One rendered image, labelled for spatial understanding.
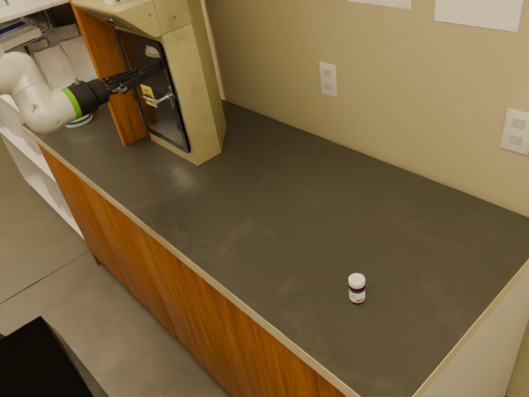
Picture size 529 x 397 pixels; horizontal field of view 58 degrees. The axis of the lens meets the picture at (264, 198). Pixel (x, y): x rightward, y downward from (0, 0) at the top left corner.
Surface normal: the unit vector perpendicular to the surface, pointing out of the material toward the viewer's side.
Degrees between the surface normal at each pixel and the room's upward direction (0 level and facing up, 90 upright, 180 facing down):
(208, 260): 0
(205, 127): 90
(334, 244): 0
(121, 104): 90
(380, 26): 90
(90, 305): 0
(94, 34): 90
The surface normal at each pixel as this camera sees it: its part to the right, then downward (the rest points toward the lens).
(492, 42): -0.73, 0.49
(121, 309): -0.14, -0.79
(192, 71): 0.67, 0.37
